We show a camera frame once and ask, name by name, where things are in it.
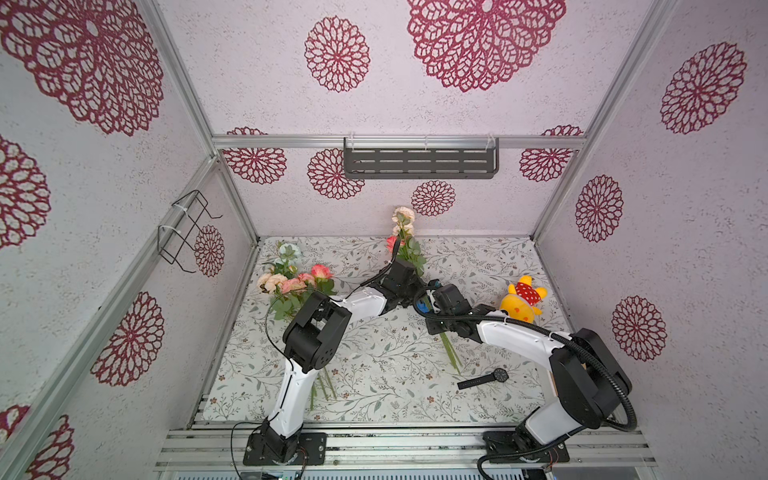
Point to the black wire wall rack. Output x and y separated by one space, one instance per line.
172 240

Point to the dark grey wall shelf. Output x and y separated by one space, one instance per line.
425 160

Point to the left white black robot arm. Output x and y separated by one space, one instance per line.
311 340

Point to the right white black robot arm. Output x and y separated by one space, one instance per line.
591 389

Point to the pink rose bouquet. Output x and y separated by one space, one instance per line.
289 287
409 250

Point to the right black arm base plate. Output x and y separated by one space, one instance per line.
513 446

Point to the floral patterned table mat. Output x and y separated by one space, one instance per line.
390 370

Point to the yellow plush toy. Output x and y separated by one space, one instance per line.
522 299

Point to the black wristwatch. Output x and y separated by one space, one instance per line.
498 375

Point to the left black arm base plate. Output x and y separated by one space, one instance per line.
301 449

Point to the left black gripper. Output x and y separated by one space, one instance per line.
419 282

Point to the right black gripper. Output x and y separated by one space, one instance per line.
441 297

